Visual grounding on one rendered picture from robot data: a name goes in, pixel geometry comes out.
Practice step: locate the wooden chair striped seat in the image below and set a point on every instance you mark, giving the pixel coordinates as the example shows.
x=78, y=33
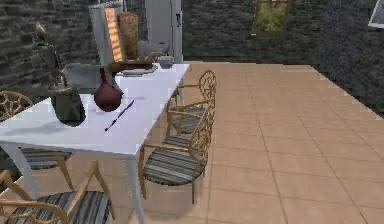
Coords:
x=196, y=110
x=40, y=156
x=173, y=163
x=66, y=206

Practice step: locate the white dining table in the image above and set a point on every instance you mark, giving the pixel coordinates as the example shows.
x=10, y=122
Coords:
x=140, y=100

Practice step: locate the grey bowl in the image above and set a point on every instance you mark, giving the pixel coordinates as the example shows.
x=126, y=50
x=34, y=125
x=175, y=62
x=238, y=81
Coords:
x=165, y=61

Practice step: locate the grey flat plate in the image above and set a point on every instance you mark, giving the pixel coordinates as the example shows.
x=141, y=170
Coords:
x=138, y=70

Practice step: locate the black pen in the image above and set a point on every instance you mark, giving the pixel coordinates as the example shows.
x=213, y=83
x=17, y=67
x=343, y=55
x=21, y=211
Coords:
x=120, y=115

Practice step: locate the brown wooden tray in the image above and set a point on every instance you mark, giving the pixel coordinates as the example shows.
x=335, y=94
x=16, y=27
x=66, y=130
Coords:
x=130, y=65

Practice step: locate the dark red round vase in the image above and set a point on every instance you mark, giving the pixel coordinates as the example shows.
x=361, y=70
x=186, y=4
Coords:
x=107, y=95

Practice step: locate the grey fridge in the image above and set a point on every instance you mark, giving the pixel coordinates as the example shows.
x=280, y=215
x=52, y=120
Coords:
x=163, y=26

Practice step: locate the brown bread loaf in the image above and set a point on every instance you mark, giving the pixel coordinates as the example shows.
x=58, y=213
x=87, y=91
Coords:
x=128, y=35

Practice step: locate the white paper bag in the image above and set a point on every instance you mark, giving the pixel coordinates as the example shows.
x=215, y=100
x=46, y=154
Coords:
x=108, y=33

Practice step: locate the grey laptop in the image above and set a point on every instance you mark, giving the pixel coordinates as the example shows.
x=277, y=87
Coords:
x=81, y=76

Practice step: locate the wood framed window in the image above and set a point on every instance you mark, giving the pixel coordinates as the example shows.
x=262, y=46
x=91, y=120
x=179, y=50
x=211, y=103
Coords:
x=271, y=16

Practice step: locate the framed wall picture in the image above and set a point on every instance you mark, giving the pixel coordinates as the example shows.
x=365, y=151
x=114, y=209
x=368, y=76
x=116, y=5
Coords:
x=377, y=15

